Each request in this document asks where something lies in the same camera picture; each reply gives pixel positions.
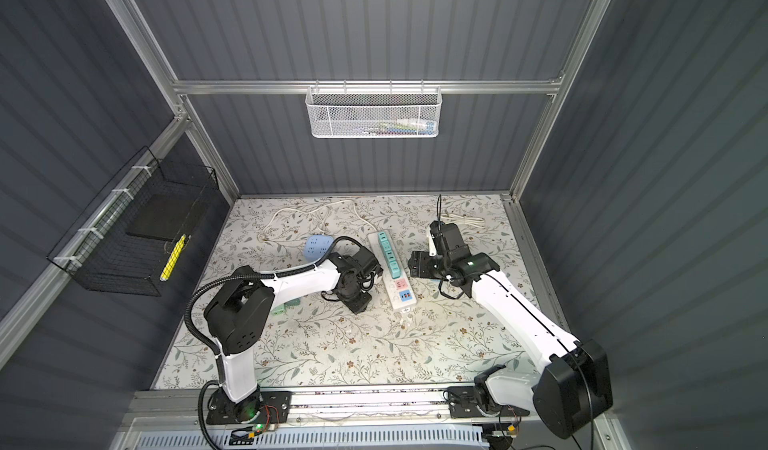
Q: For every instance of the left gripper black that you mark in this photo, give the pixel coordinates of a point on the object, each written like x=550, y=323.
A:
x=362, y=305

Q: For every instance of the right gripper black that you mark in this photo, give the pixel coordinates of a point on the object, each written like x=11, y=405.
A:
x=419, y=264

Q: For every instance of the teal plug adapter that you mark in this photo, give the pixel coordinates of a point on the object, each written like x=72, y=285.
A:
x=389, y=250
x=396, y=270
x=384, y=241
x=392, y=261

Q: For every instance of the long white power strip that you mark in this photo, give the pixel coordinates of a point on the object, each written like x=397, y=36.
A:
x=399, y=292

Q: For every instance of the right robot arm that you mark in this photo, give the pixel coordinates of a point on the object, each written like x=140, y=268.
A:
x=572, y=384

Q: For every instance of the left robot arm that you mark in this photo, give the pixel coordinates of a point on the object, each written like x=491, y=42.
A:
x=238, y=314

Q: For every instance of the blue square power socket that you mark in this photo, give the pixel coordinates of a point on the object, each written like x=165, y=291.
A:
x=316, y=247

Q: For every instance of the items in white basket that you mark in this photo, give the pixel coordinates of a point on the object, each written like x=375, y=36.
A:
x=401, y=127

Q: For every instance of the white vented cover strip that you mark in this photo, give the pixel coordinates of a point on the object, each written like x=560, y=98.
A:
x=442, y=436

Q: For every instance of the yellow marker pen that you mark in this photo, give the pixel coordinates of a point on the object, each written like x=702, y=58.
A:
x=173, y=258

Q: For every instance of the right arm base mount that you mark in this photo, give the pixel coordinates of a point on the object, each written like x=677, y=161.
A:
x=470, y=402

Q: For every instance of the white wire mesh basket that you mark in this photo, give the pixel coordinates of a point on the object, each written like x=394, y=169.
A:
x=335, y=114

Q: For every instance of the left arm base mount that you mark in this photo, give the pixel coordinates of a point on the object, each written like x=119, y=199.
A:
x=270, y=407

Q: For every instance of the black wire basket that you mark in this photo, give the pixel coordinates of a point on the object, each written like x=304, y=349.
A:
x=123, y=244

